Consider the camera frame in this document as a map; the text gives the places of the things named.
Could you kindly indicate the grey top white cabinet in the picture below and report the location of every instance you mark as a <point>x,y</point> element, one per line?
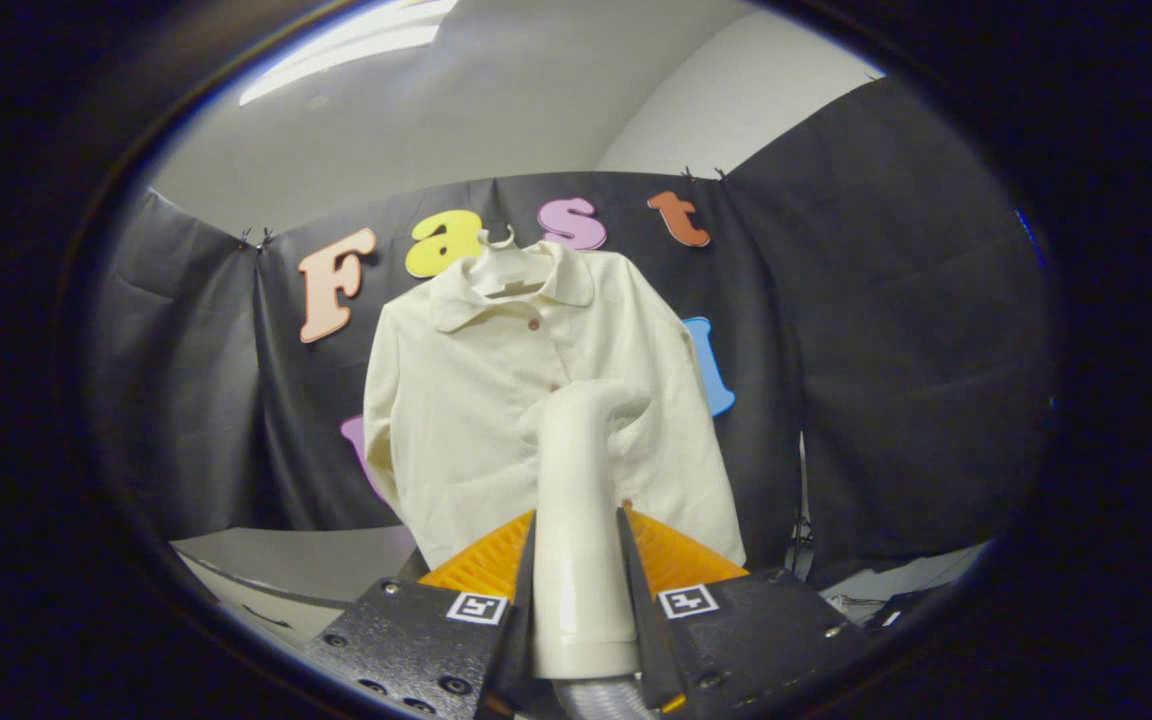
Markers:
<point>296,565</point>

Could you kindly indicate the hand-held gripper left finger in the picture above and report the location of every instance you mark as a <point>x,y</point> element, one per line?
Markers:
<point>406,630</point>

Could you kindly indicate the ceiling light panel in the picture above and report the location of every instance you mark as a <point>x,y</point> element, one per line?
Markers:
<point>356,45</point>

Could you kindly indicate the thin grey pole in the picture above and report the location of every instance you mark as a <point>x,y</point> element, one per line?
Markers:
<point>803,480</point>

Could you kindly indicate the cream button-up shirt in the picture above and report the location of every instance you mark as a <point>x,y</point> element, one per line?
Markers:
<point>456,420</point>

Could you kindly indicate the black backdrop cloth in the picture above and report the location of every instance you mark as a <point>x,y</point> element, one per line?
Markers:
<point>886,350</point>

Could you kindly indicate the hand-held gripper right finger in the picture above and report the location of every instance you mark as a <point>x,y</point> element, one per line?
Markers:
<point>756,630</point>

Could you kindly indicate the white clothes hanger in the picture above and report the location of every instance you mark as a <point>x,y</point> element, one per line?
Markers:
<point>506,270</point>

